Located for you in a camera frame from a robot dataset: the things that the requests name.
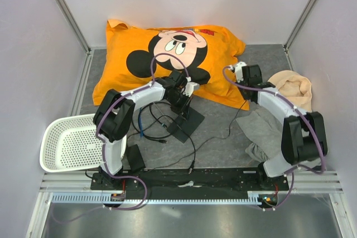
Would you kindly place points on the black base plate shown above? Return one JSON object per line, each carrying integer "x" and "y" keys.
{"x": 241, "y": 179}

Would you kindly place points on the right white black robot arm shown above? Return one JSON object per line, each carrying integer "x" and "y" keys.
{"x": 269, "y": 96}

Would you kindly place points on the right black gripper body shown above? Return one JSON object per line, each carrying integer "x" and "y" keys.
{"x": 244, "y": 93}

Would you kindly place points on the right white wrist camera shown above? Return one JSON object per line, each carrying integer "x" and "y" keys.
{"x": 237, "y": 69}

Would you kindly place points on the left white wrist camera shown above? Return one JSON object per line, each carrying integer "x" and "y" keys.
{"x": 190, "y": 87}

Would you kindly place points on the peach towel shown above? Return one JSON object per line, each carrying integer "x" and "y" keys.
{"x": 295, "y": 87}

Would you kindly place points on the grey cloth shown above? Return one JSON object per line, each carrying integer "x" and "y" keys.
{"x": 259, "y": 135}

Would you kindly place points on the white perforated plastic basket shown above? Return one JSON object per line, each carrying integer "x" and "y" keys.
{"x": 71, "y": 144}

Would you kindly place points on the orange Mickey Mouse pillow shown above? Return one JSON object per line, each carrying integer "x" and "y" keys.
{"x": 135, "y": 55}

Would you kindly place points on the black network switch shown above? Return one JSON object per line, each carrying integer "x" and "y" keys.
{"x": 183, "y": 127}

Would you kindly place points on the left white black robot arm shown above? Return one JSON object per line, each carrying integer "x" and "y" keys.
{"x": 114, "y": 115}

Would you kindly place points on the slotted cable duct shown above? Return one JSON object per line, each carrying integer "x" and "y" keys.
{"x": 115, "y": 199}

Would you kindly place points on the black power adapter brick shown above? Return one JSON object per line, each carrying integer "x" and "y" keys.
{"x": 135, "y": 158}

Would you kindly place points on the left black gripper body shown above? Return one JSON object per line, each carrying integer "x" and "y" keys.
{"x": 178, "y": 102}

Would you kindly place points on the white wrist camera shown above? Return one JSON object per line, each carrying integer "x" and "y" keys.
{"x": 190, "y": 87}
{"x": 237, "y": 69}

